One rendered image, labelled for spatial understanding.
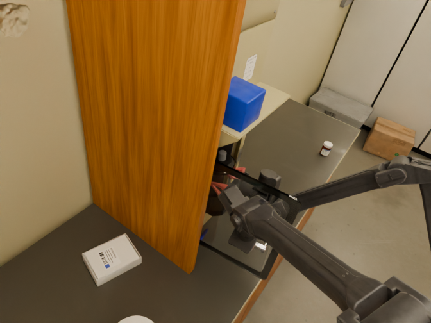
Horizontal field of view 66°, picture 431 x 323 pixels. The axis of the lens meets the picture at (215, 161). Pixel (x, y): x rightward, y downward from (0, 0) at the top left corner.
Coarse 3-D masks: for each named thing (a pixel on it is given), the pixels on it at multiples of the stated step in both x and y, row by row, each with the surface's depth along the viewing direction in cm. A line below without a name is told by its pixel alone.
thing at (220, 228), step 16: (224, 176) 96; (240, 176) 93; (256, 192) 93; (272, 192) 90; (208, 208) 107; (224, 208) 103; (288, 208) 90; (208, 224) 111; (224, 224) 107; (208, 240) 116; (224, 240) 112; (224, 256) 117; (240, 256) 112; (256, 256) 108; (272, 256) 104; (256, 272) 113
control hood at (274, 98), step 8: (264, 88) 106; (272, 88) 107; (272, 96) 103; (280, 96) 104; (288, 96) 104; (264, 104) 98; (272, 104) 99; (280, 104) 101; (264, 112) 95; (256, 120) 91; (224, 128) 86; (248, 128) 88; (224, 136) 86; (232, 136) 85; (240, 136) 85; (224, 144) 88
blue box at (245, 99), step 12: (240, 84) 87; (252, 84) 88; (228, 96) 82; (240, 96) 82; (252, 96) 83; (264, 96) 87; (228, 108) 84; (240, 108) 82; (252, 108) 84; (228, 120) 86; (240, 120) 84; (252, 120) 89; (240, 132) 86
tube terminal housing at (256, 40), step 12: (264, 24) 92; (240, 36) 84; (252, 36) 89; (264, 36) 96; (240, 48) 87; (252, 48) 93; (264, 48) 100; (240, 60) 90; (264, 60) 104; (240, 72) 94; (240, 144) 124
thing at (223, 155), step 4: (220, 152) 114; (224, 152) 115; (216, 156) 117; (220, 156) 114; (224, 156) 114; (228, 156) 118; (220, 160) 115; (224, 160) 116; (228, 160) 116; (232, 160) 117; (228, 164) 114; (232, 164) 116
